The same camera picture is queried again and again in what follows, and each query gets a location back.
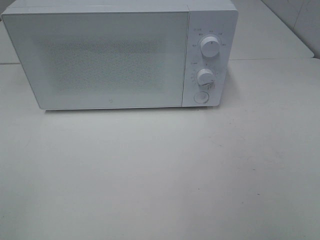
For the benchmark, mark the white microwave door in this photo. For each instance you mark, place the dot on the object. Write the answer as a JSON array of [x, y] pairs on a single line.
[[102, 60]]

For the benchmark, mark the white microwave knob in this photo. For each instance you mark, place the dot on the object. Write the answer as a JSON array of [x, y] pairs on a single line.
[[205, 77], [210, 46]]

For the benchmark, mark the white microwave oven body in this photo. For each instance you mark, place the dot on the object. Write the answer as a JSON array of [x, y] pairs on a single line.
[[205, 17]]

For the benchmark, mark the round white door button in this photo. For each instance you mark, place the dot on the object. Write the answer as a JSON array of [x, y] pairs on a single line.
[[201, 97]]

